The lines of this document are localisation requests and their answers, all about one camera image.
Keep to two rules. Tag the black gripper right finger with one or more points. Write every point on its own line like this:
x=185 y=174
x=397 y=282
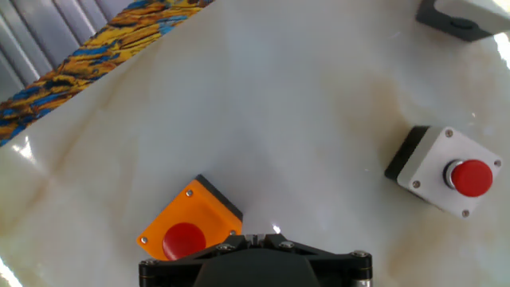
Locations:
x=342 y=269

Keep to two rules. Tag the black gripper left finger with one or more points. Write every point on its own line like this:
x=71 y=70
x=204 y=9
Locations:
x=171 y=269

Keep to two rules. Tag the orange box red mushroom button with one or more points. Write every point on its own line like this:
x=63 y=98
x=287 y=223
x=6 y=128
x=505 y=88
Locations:
x=199 y=211

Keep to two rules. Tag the white box raised red button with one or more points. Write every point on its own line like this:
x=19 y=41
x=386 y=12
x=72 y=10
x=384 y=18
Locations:
x=430 y=167

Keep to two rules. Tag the grey box red button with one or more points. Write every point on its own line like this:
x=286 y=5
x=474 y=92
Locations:
x=442 y=20

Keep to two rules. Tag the marble pattern mat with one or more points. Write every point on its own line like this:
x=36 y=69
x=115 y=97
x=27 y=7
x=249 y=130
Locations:
x=279 y=119

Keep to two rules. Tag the blue starry painting cloth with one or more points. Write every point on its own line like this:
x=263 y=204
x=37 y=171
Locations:
x=99 y=52

